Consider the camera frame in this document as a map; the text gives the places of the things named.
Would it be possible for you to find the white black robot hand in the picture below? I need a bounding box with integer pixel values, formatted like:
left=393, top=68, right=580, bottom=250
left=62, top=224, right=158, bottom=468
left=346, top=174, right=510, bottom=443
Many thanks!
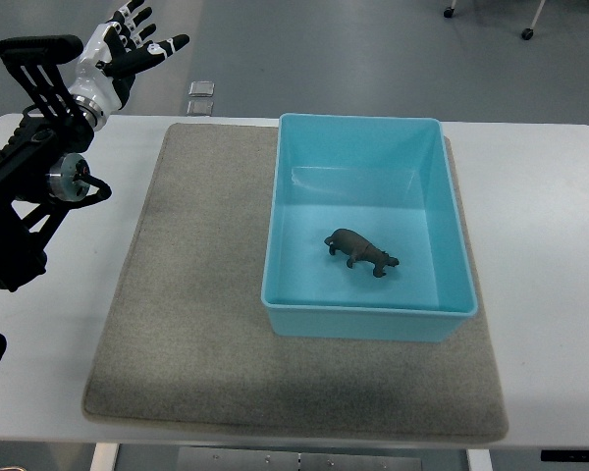
left=69, top=1, right=190, bottom=131

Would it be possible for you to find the brown hippo toy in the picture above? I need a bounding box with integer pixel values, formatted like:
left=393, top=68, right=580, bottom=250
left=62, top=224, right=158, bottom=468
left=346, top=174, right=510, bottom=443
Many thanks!
left=324, top=228, right=400, bottom=278

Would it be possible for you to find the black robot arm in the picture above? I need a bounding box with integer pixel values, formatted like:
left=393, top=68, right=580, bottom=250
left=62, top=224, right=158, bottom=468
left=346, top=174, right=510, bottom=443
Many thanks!
left=0, top=35, right=112, bottom=291

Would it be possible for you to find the blue plastic box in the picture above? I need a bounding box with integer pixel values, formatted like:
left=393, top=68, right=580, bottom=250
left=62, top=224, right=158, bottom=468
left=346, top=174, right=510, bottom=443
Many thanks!
left=261, top=114, right=478, bottom=342

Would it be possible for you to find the upper floor outlet plate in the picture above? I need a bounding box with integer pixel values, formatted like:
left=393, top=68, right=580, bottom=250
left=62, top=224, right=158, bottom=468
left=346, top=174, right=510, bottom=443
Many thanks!
left=188, top=80, right=215, bottom=97

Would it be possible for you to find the floor outlet plate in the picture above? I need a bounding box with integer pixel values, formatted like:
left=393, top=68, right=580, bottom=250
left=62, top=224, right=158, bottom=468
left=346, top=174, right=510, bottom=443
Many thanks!
left=187, top=100, right=213, bottom=116
left=188, top=80, right=215, bottom=97

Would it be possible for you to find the lower floor outlet plate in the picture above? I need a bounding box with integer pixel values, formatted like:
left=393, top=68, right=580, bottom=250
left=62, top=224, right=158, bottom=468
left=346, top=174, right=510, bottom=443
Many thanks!
left=187, top=100, right=213, bottom=116

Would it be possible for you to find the grey felt mat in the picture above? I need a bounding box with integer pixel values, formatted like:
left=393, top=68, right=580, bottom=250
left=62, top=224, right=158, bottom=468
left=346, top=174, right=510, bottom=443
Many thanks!
left=82, top=124, right=509, bottom=443

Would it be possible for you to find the right chair caster wheel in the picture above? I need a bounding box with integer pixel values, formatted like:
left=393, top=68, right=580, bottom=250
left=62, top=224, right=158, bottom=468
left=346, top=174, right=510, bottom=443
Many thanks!
left=520, top=28, right=534, bottom=40

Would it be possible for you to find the black table control panel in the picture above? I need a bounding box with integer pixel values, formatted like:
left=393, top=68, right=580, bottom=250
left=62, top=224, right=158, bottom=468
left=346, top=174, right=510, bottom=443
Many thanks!
left=540, top=449, right=589, bottom=463

